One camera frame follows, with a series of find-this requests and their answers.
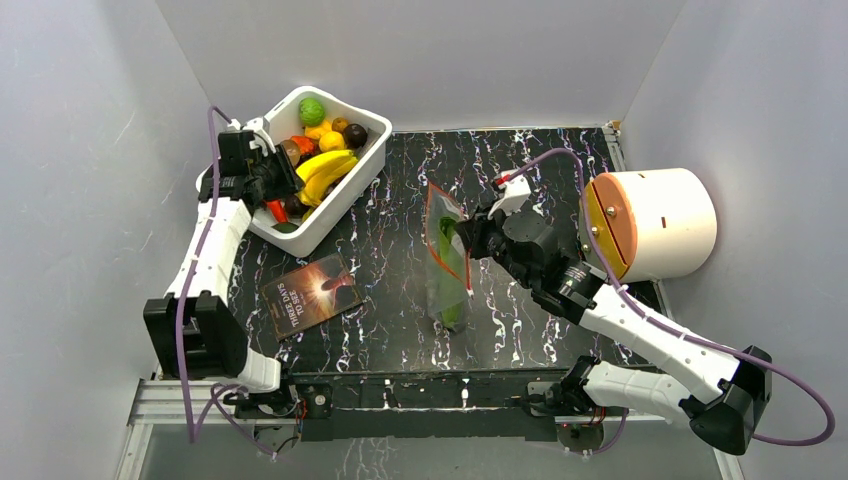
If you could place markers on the dark brown round fruit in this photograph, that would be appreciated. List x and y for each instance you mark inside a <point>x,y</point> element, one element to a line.
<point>355,136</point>

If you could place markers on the dark book with orange cover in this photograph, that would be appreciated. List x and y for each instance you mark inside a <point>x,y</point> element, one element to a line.
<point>311,295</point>

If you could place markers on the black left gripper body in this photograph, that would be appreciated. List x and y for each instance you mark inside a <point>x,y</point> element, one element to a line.
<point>263,172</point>

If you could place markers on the black base bar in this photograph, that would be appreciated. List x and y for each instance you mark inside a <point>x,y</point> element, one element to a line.
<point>488,403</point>

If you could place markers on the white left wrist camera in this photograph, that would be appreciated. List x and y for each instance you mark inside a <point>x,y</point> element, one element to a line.
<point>261,140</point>

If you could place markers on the green round fruit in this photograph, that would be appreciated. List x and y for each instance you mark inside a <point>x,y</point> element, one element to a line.
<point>311,112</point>

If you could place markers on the clear zip top bag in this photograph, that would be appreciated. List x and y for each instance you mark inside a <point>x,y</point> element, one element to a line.
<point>439,204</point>

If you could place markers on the red carrot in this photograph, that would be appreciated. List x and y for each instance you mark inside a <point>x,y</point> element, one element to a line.
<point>277,210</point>

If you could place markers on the white plastic bin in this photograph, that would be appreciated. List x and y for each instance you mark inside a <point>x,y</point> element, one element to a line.
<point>284,122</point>

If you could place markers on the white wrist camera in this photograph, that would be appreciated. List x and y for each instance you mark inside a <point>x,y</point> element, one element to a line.
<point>512,190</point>
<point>261,140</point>

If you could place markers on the round cylinder with coloured lid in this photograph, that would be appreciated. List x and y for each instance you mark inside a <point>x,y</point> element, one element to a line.
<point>650,225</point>

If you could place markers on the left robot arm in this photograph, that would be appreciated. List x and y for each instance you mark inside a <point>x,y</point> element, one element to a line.
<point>194,333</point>

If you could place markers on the yellow banana bunch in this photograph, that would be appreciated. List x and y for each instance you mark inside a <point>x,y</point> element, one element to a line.
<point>319,172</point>

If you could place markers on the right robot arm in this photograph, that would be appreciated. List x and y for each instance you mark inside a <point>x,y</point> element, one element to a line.
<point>720,397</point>

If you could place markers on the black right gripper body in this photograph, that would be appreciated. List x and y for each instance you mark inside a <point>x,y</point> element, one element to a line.
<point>482,234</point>

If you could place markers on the green leafy vegetable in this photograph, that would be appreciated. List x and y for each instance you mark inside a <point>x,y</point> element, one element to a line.
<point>451,279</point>

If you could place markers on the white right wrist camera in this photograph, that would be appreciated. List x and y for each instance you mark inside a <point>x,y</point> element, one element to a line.
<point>512,190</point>

